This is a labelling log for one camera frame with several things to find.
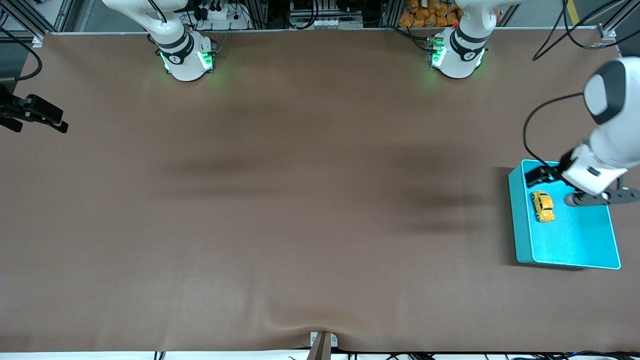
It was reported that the turquoise plastic bin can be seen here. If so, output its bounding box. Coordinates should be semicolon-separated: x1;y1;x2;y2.
508;159;622;271

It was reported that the yellow beetle toy car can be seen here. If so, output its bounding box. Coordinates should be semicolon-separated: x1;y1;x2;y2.
530;190;555;223

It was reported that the white terminal block row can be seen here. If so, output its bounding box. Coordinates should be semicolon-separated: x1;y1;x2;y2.
292;17;363;30

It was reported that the white power strip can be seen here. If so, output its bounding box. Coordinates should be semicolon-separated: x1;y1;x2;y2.
192;5;251;31

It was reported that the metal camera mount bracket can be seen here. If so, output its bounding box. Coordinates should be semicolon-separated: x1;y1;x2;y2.
306;331;339;360

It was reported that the brown table mat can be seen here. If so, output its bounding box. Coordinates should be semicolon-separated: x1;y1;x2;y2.
0;27;640;353

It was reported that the aluminium frame post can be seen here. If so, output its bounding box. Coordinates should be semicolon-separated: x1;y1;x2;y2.
0;0;76;48
597;0;640;41

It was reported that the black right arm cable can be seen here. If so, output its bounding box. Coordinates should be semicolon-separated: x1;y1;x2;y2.
0;25;43;83

